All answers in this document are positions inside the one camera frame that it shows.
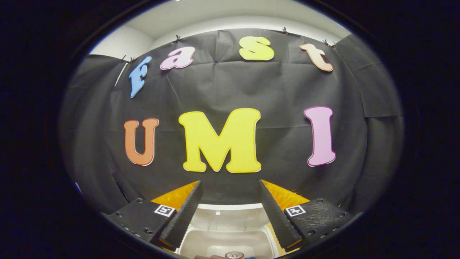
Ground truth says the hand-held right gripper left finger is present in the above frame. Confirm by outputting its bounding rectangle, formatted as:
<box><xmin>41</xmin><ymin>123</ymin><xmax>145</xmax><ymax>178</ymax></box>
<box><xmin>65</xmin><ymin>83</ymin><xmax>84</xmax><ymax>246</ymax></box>
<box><xmin>108</xmin><ymin>180</ymin><xmax>203</xmax><ymax>249</ymax></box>

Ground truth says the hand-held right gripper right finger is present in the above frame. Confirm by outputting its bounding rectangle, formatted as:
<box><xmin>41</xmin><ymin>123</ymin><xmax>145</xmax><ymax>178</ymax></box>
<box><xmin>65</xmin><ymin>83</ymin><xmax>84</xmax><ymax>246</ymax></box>
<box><xmin>259</xmin><ymin>179</ymin><xmax>354</xmax><ymax>251</ymax></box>

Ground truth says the white desktop garbage bin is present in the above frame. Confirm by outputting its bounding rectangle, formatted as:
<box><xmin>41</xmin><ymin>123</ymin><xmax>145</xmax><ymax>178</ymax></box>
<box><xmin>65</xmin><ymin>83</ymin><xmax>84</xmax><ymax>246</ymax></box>
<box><xmin>178</xmin><ymin>203</ymin><xmax>281</xmax><ymax>259</ymax></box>

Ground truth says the black backdrop cloth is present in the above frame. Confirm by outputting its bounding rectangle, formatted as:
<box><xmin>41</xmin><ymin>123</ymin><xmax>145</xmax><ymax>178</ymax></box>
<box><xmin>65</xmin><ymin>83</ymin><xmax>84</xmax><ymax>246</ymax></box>
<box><xmin>59</xmin><ymin>29</ymin><xmax>404</xmax><ymax>216</ymax></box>

